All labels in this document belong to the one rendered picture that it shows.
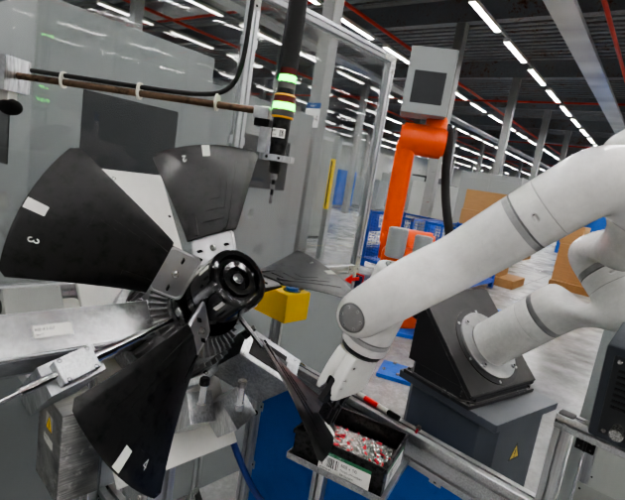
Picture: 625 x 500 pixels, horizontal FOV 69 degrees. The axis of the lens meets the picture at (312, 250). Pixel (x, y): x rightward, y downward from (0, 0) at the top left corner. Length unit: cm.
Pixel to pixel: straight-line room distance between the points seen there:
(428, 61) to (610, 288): 390
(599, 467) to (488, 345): 146
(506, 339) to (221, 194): 77
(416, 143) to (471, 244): 412
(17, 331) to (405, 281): 60
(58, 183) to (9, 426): 100
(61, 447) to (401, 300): 83
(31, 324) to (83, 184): 24
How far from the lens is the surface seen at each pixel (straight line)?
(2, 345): 84
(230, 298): 81
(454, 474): 118
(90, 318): 89
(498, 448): 129
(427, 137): 479
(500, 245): 68
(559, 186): 67
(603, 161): 67
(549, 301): 119
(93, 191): 83
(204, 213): 97
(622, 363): 94
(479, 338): 129
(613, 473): 265
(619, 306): 113
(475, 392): 123
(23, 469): 177
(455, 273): 70
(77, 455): 124
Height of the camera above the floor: 143
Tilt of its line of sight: 9 degrees down
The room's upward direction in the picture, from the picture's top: 9 degrees clockwise
